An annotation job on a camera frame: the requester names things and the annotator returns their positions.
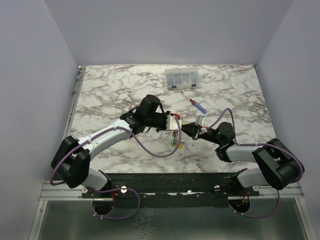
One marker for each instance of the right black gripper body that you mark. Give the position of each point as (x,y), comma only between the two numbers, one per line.
(195,131)

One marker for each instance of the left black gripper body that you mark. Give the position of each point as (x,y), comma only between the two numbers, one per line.
(159,121)

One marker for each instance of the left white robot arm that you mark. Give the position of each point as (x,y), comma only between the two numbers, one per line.
(72,159)

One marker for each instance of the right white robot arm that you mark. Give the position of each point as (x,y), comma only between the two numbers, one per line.
(277,166)

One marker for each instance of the red blue screwdriver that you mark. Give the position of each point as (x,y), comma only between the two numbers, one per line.
(196,104)

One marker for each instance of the clear plastic screw box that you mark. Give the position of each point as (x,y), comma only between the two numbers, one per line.
(182,78)

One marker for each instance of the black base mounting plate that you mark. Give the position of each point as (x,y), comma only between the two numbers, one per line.
(171,190)

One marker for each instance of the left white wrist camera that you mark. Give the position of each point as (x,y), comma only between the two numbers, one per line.
(173,123)

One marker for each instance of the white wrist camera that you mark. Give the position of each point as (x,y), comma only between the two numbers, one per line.
(173,123)
(201,122)

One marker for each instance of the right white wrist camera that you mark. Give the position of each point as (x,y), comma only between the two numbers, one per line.
(201,122)

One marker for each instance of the left side metal rail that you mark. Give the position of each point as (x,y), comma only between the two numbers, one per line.
(75,98)

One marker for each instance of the aluminium frame rail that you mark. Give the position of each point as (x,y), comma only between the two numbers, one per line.
(63,193)

